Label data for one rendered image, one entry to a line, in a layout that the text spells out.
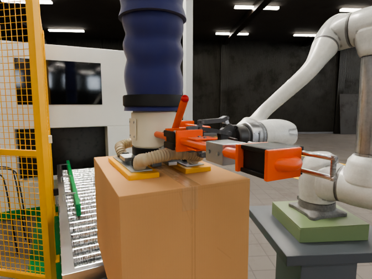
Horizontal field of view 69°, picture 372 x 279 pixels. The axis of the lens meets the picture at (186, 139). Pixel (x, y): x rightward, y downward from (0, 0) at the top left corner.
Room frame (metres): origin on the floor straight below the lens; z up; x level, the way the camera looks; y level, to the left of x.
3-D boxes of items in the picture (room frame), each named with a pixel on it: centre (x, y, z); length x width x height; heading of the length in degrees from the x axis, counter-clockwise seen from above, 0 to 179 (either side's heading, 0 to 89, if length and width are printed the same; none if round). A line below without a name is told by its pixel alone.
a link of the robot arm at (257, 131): (0.87, -0.21, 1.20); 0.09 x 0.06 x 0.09; 26
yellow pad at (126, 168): (0.96, 0.20, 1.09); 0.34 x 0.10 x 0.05; 26
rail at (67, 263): (2.10, 1.00, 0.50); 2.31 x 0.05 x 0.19; 26
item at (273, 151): (0.46, -0.14, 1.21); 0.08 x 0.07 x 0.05; 26
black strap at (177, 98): (1.01, 0.11, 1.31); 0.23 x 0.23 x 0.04
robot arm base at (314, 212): (1.21, -0.60, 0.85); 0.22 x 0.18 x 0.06; 12
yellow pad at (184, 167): (1.04, 0.03, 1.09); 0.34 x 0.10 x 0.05; 26
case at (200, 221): (1.00, 0.11, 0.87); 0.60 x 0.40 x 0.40; 24
